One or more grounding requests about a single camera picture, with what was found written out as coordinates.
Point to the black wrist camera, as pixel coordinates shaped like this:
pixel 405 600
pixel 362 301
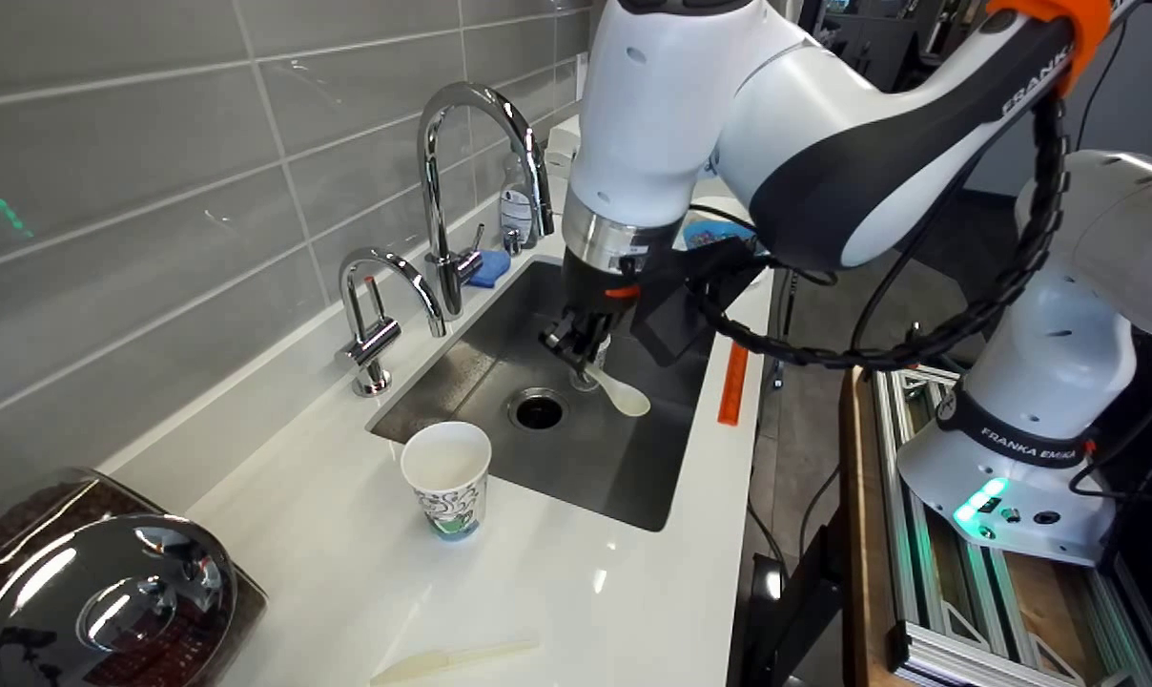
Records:
pixel 678 310

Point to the white plastic spoon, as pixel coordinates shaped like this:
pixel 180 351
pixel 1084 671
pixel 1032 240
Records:
pixel 620 391

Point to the tall chrome faucet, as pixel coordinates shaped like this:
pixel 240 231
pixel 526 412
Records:
pixel 442 252

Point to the blue sponge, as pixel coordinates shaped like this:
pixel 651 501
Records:
pixel 487 268

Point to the printed paper cup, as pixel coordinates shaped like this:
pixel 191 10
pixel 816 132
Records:
pixel 449 479

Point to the orange strip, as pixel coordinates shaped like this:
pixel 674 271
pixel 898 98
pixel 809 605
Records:
pixel 732 384

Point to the aluminium mounting frame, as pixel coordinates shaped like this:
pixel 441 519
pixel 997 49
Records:
pixel 971 613

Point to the small chrome faucet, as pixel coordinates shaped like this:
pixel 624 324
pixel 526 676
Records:
pixel 372 337

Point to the wooden board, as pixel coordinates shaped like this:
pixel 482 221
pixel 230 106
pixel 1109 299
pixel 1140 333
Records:
pixel 862 534

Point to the stainless steel sink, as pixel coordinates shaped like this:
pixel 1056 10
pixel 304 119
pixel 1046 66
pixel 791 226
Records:
pixel 600 445

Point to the blue bowl with colourful beads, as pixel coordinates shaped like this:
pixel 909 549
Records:
pixel 707 232

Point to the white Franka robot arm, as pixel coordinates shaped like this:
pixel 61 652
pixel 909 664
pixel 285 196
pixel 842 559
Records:
pixel 678 101

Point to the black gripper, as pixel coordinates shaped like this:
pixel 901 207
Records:
pixel 600 299

